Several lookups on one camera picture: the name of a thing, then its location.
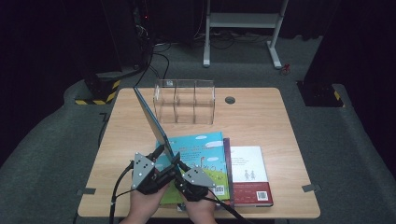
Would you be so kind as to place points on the white and red book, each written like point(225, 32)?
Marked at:
point(249, 165)

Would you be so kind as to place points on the person's right hand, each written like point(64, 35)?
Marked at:
point(200, 213)

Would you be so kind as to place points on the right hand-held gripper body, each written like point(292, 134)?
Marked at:
point(196, 183)

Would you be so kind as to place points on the white metal stand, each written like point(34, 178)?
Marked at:
point(243, 20)

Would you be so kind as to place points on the light blue picture book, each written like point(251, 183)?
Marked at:
point(202, 149)

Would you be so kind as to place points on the dark blue picture book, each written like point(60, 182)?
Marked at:
point(152, 121)

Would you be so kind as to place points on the round grey table grommet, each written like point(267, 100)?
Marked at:
point(230, 100)

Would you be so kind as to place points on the small red floor object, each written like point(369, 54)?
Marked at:
point(285, 69)

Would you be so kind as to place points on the dark equipment tower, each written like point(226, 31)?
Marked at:
point(143, 31)

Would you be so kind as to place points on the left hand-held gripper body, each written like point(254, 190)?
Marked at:
point(143, 171)

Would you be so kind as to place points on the grey tape strip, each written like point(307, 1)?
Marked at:
point(311, 187)
point(86, 191)

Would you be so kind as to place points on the black yellow striped base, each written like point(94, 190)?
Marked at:
point(320, 95)
point(102, 87)

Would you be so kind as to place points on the purple magazine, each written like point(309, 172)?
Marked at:
point(227, 155)

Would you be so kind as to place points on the clear acrylic book rack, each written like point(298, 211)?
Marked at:
point(186, 102)

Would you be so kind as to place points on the person's left hand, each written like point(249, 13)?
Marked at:
point(146, 208)

